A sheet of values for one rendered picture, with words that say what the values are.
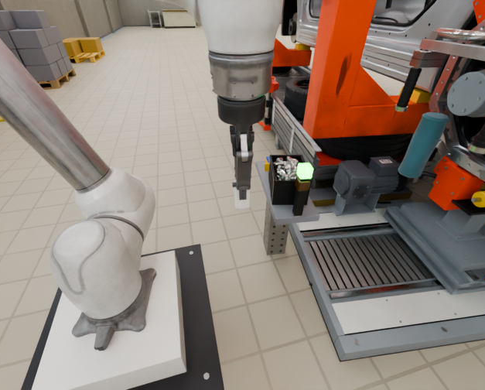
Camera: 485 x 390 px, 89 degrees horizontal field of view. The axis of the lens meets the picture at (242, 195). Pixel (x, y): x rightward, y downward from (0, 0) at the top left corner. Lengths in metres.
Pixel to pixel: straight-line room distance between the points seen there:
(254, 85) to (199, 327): 0.70
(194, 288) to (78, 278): 0.41
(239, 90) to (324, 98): 0.96
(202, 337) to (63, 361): 0.34
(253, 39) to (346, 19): 0.94
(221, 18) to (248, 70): 0.06
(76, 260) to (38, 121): 0.30
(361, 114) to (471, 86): 0.50
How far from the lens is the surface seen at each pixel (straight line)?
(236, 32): 0.34
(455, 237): 1.49
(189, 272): 0.96
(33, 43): 5.27
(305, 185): 0.84
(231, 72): 0.35
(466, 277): 1.44
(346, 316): 1.18
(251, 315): 1.19
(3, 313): 1.59
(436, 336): 1.30
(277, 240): 1.30
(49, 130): 0.70
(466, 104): 1.07
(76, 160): 0.71
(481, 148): 0.93
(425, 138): 1.21
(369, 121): 1.46
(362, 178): 1.35
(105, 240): 0.62
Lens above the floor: 1.07
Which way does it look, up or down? 37 degrees down
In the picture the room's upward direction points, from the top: straight up
